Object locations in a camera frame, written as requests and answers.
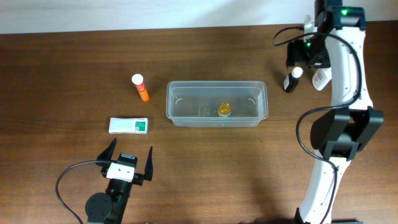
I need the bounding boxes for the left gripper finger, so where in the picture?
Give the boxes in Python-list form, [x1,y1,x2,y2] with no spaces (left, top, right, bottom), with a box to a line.
[144,146,154,181]
[96,138,117,166]

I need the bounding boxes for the white spray bottle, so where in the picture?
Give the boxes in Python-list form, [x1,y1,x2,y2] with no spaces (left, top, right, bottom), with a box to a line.
[312,68,331,91]

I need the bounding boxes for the white green medicine box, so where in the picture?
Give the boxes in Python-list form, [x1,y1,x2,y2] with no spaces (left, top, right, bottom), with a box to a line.
[108,118,149,134]

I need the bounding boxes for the dark brown syrup bottle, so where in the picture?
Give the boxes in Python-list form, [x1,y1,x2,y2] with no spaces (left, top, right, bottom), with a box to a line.
[284,67,303,93]

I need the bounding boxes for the small gold lid jar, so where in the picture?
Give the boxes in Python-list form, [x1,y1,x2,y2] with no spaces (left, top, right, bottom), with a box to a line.
[218,103,232,118]

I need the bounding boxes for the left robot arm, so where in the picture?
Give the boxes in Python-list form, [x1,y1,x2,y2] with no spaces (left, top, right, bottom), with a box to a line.
[85,139,154,224]

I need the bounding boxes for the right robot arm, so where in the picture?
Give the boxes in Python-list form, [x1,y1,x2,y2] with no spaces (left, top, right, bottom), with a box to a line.
[286,0,384,223]

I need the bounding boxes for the clear plastic container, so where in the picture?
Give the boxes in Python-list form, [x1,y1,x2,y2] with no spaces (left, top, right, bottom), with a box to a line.
[166,81,269,127]

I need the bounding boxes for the orange tablet tube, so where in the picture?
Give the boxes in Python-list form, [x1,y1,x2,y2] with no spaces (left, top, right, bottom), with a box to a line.
[131,73,150,102]

